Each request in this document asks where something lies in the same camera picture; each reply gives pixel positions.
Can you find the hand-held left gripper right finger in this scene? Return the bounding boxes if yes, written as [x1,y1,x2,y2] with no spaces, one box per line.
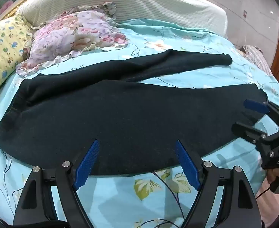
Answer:
[175,140,264,228]

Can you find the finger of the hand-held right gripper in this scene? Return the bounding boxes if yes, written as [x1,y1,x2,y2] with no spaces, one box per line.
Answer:
[243,99,279,124]
[232,122,279,148]

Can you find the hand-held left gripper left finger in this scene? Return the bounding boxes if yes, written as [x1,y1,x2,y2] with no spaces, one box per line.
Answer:
[13,139,100,228]

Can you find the black pants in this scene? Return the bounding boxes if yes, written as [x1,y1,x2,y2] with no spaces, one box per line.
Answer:
[0,49,268,176]

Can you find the person's right hand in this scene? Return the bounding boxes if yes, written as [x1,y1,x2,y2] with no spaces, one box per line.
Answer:
[266,169,279,185]

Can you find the plaid cloth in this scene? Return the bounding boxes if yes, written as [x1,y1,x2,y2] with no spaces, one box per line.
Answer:
[239,45,273,77]

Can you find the teal floral bed sheet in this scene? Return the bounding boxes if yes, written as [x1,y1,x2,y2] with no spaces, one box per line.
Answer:
[0,19,279,228]

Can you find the pink floral ruffled pillow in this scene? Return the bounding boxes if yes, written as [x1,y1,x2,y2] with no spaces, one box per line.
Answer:
[15,2,129,78]

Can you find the yellow printed pillow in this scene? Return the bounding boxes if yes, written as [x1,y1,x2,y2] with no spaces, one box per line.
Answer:
[0,14,33,100]

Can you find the gold framed floral painting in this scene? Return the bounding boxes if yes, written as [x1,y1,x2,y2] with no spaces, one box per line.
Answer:
[0,0,204,25]

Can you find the black cable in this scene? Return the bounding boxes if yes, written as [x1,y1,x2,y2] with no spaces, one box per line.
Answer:
[255,187,272,199]

